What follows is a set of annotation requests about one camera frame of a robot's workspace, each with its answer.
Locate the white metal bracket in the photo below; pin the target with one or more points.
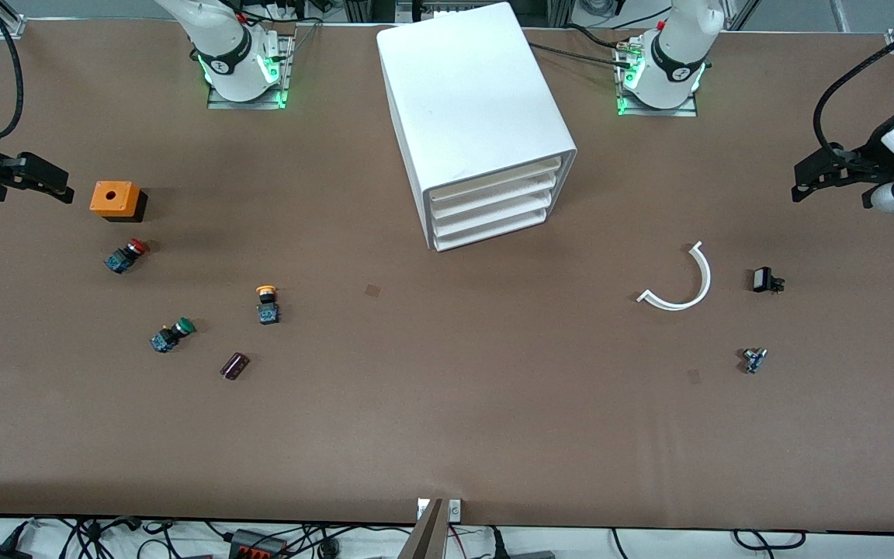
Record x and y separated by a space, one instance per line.
455 510

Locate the white curved plastic piece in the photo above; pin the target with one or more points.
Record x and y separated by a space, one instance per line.
701 279

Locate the brown wooden strip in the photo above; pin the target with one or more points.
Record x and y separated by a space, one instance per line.
425 536

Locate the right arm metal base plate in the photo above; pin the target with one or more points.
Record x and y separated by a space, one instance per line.
285 74

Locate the green push button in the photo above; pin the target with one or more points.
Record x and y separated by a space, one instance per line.
171 334

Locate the black power strip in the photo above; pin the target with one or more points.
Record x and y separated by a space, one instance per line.
257 543

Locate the purple cylindrical capacitor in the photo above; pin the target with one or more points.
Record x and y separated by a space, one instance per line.
234 366

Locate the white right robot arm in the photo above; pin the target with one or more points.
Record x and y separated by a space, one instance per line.
222 46

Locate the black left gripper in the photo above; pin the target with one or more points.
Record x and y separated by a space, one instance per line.
871 154

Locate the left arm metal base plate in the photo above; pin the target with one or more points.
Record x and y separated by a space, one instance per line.
660 112

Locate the white drawer cabinet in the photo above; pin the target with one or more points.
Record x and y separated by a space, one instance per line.
470 93

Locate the white plastic drawer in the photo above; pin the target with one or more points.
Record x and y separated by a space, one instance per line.
492 212
493 177
490 228
493 196

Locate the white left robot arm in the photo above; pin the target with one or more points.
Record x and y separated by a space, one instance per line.
672 46

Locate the orange button box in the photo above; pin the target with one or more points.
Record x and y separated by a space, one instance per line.
113 198

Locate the small blue electronic component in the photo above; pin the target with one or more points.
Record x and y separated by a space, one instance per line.
754 360

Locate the small black electronic component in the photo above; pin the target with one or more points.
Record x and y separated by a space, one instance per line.
764 279

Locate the red push button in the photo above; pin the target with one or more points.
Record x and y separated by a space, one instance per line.
125 256

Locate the yellow push button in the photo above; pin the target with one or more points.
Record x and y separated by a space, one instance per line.
267 304

